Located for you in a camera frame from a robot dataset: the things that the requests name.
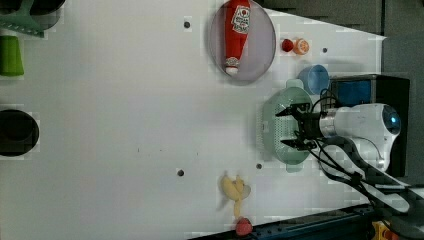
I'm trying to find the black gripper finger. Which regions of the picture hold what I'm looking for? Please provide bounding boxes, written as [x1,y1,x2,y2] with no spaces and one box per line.
[282,139,309,150]
[276,103,310,117]

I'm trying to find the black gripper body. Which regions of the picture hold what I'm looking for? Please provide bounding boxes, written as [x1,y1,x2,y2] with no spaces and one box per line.
[293,106,322,150]

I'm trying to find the green plastic strainer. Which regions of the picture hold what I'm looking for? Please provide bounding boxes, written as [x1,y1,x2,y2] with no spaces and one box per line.
[258,79,312,173]

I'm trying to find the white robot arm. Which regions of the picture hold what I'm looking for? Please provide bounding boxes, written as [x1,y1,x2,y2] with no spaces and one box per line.
[274,103,423,217]

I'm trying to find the blue cup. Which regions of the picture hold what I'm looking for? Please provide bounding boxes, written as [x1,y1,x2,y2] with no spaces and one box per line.
[298,65,330,95]

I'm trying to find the black toaster oven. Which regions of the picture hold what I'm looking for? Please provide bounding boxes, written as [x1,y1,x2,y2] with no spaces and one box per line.
[330,74,410,177]

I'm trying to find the orange slice toy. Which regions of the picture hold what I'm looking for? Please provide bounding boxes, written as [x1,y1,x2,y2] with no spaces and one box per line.
[293,38,309,55]

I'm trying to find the red strawberry toy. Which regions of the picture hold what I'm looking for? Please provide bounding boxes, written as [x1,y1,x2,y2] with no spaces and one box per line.
[281,39,294,52]

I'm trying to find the grey round plate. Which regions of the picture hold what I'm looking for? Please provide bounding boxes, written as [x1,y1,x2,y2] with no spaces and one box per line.
[208,0,276,84]

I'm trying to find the peeled banana toy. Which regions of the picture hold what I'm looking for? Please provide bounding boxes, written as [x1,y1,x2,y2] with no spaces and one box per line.
[220,175,251,219]

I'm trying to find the red fruit toy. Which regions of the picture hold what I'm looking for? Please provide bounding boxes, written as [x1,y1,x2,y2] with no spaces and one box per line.
[235,218,253,236]

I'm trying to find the red ketchup bottle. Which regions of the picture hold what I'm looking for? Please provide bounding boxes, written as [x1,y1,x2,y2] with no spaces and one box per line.
[224,0,251,76]

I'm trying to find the black round object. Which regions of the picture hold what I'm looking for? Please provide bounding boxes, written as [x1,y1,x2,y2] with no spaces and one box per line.
[0,109,39,157]

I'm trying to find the green utensil holder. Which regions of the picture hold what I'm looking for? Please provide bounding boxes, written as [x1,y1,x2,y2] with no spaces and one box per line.
[0,0,66,38]

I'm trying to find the green cup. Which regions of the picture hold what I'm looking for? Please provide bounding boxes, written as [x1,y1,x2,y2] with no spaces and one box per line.
[0,35,24,77]

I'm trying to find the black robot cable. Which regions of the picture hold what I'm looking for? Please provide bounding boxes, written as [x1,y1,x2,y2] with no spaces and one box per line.
[308,88,424,234]

